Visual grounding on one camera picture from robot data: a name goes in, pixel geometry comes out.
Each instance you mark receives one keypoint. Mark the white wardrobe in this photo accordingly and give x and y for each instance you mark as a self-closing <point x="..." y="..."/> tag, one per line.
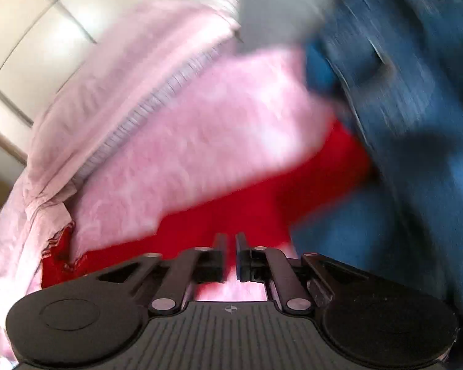
<point x="34" y="19"/>

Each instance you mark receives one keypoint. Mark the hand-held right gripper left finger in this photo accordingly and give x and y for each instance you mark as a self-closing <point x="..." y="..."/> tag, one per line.
<point x="220" y="252"/>

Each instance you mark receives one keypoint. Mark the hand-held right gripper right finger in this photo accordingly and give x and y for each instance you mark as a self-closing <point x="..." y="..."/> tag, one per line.
<point x="241" y="252"/>

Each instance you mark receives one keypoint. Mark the red knit garment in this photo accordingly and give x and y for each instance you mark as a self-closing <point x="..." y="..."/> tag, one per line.
<point x="235" y="208"/>

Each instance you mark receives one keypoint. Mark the blue denim jeans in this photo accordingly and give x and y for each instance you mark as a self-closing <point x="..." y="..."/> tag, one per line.
<point x="416" y="131"/>

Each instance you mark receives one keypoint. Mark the grey cloth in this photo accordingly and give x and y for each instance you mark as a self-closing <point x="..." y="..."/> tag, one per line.
<point x="277" y="4"/>

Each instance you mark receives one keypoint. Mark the pink bed sheet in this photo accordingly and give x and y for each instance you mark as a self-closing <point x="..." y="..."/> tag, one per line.
<point x="112" y="73"/>

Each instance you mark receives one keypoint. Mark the pink floral blanket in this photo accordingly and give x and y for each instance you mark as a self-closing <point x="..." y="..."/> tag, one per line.
<point x="200" y="135"/>

